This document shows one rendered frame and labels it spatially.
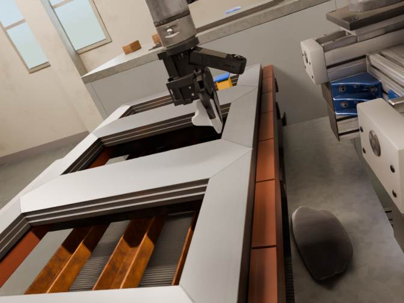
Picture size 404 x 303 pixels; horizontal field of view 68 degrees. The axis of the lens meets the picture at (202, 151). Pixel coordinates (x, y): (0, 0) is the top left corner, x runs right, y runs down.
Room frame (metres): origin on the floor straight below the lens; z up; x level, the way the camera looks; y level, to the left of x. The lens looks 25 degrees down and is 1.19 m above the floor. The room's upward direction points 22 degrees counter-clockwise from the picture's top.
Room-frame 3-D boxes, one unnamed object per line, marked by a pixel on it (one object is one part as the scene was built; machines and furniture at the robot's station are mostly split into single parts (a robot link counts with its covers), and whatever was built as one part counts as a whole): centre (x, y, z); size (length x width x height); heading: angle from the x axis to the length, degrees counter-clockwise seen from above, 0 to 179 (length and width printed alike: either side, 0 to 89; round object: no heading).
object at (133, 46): (2.05, 0.17, 1.07); 0.12 x 0.06 x 0.05; 153
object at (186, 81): (0.65, -0.03, 1.07); 0.09 x 0.08 x 0.12; 69
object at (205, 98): (0.62, -0.05, 1.01); 0.05 x 0.02 x 0.09; 159
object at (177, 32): (0.64, -0.04, 1.15); 0.08 x 0.08 x 0.05
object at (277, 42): (1.49, -0.16, 0.51); 1.30 x 0.04 x 1.01; 69
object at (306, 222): (0.46, -0.16, 0.70); 0.20 x 0.10 x 0.03; 168
